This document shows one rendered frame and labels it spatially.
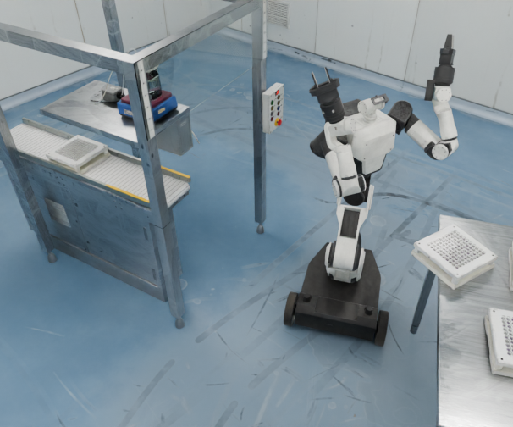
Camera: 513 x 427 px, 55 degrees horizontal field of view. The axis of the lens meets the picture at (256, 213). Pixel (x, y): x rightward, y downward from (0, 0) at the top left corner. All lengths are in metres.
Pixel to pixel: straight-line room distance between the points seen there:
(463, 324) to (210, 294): 1.67
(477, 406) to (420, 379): 1.07
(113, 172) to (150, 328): 0.96
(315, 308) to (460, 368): 1.13
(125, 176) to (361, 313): 1.52
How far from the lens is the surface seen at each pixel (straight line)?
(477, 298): 2.21
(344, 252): 2.57
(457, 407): 1.88
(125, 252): 3.09
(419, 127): 2.53
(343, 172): 2.10
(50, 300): 3.43
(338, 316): 2.86
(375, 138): 2.37
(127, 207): 2.67
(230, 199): 3.90
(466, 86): 5.44
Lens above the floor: 2.42
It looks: 40 degrees down
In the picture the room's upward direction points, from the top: 1 degrees counter-clockwise
